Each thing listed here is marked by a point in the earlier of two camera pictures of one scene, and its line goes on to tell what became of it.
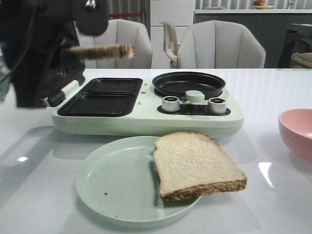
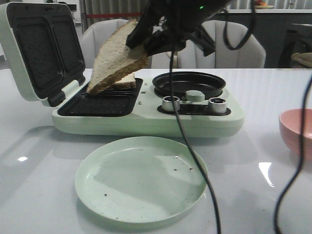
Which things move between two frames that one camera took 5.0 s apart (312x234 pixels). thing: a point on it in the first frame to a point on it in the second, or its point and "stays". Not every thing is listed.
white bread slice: [190, 165] to [116, 61]
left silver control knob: [170, 104] stays
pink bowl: [295, 126] stays
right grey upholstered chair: [217, 44] stays
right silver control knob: [217, 106] stays
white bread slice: [113, 51] to [127, 82]
